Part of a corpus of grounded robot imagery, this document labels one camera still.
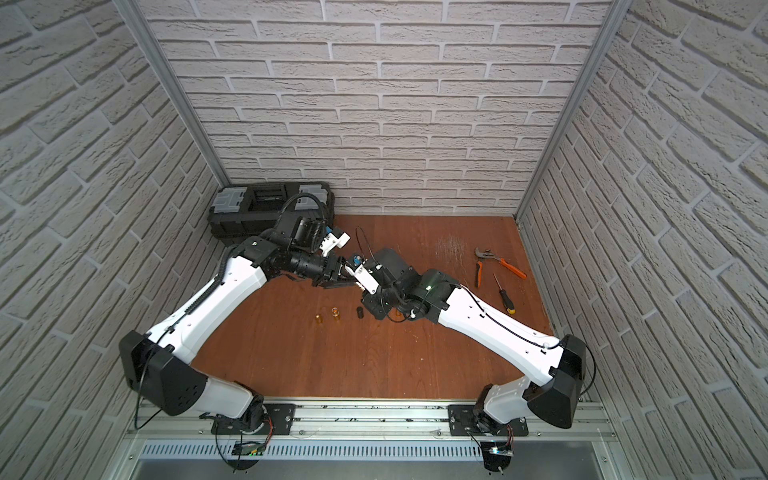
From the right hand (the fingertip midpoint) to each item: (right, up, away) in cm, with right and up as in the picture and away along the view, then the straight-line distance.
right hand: (374, 289), depth 72 cm
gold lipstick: (-13, -9, +16) cm, 22 cm away
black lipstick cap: (-6, -10, +18) cm, 21 cm away
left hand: (-2, +3, -3) cm, 5 cm away
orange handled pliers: (+39, +7, +35) cm, 53 cm away
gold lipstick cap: (-19, -13, +19) cm, 29 cm away
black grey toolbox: (-46, +23, +25) cm, 57 cm away
